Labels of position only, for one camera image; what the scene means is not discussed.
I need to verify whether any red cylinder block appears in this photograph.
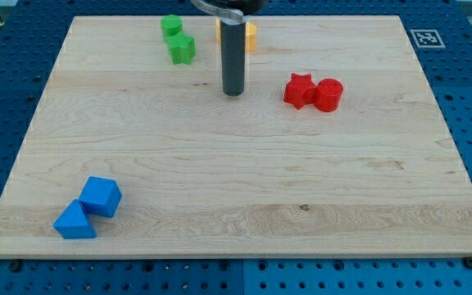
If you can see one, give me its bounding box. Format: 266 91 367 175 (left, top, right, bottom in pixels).
314 78 343 112

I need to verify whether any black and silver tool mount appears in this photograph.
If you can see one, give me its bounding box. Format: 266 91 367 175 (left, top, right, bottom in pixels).
190 0 266 25

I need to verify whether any green star block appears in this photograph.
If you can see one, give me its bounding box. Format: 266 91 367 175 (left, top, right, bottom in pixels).
167 32 196 65

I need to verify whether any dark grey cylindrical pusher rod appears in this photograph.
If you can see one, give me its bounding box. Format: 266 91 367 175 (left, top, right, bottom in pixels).
220 22 246 97

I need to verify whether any red star block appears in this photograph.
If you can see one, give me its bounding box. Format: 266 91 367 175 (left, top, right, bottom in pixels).
284 73 317 110

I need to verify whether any yellow block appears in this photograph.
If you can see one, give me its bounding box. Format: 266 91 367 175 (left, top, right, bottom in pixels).
216 19 257 52

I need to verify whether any light wooden board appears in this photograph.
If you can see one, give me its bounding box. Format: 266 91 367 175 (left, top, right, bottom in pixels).
0 16 472 260

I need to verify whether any green cylinder block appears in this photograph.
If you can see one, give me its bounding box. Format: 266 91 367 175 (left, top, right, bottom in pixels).
160 15 183 42

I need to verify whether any white fiducial marker tag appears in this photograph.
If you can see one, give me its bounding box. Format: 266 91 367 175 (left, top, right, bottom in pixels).
411 29 445 48

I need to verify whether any blue triangular prism block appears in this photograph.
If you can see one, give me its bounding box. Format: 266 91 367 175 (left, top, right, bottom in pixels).
52 199 97 239

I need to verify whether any blue cube block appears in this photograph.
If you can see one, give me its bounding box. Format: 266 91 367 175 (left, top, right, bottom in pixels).
79 176 122 218

